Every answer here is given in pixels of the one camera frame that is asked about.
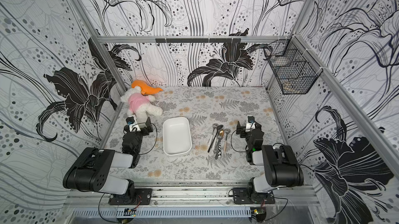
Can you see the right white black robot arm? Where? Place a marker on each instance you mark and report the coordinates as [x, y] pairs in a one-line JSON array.
[[281, 168]]

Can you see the black bar on rail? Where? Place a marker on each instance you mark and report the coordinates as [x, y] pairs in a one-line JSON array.
[[197, 40]]

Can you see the white slotted cable duct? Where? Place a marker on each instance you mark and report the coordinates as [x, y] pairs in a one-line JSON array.
[[164, 212]]

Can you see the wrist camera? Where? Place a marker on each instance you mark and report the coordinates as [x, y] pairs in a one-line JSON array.
[[251, 124], [131, 123]]

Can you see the spoon with beige handle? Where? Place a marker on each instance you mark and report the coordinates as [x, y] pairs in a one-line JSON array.
[[227, 131]]

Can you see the black wire basket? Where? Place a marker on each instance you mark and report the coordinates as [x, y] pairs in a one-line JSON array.
[[294, 74]]

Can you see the white rectangular storage tray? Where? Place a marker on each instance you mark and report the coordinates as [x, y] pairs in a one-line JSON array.
[[177, 139]]

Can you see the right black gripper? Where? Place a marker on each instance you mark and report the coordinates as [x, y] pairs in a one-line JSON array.
[[245, 131]]

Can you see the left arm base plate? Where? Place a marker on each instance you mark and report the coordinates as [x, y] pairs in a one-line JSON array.
[[141, 196]]

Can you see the black spoon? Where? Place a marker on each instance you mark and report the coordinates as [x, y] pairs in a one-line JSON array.
[[217, 130]]

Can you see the aluminium front rail frame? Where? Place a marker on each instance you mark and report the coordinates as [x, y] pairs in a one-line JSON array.
[[196, 193]]

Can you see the white teddy bear pink shirt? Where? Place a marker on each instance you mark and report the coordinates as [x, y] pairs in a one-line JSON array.
[[140, 105]]

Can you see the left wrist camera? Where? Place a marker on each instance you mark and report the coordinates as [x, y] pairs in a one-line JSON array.
[[131, 123]]

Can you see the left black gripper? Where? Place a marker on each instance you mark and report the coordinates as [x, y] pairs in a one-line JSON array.
[[143, 127]]

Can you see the spoon with white handle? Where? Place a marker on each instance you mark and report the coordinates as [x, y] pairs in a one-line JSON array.
[[214, 126]]

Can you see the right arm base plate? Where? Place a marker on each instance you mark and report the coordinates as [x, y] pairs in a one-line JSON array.
[[242, 196]]

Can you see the orange plush toy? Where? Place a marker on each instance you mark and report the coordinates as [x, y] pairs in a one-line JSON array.
[[145, 88]]

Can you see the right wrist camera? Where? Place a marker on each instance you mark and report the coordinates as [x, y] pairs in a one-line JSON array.
[[251, 124]]

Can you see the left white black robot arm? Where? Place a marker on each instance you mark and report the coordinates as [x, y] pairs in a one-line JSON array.
[[90, 172]]

